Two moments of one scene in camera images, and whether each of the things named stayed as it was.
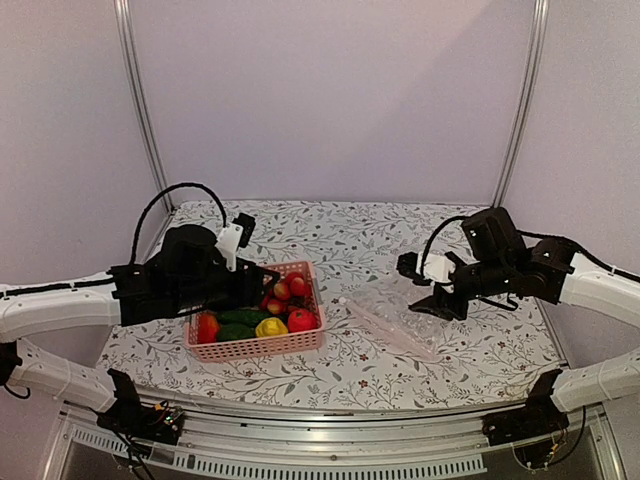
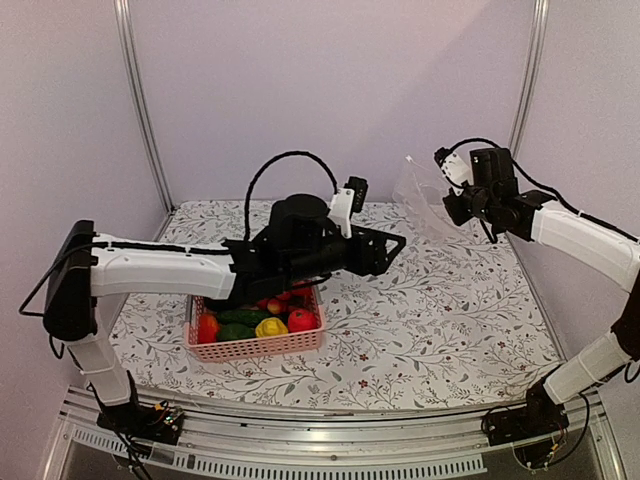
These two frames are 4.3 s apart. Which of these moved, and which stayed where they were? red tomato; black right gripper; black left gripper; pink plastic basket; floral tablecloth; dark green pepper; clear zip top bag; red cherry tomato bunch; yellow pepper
Moved: black right gripper; clear zip top bag; black left gripper
Stayed: dark green pepper; pink plastic basket; yellow pepper; red tomato; floral tablecloth; red cherry tomato bunch
